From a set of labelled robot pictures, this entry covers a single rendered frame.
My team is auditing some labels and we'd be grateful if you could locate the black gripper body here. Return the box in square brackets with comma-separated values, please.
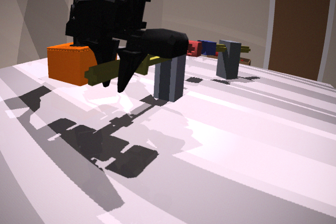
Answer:
[65, 0, 189, 59]

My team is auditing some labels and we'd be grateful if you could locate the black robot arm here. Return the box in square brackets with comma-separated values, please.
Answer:
[69, 0, 139, 47]

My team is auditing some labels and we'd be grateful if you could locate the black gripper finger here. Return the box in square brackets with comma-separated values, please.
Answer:
[116, 47, 148, 93]
[83, 39, 120, 88]

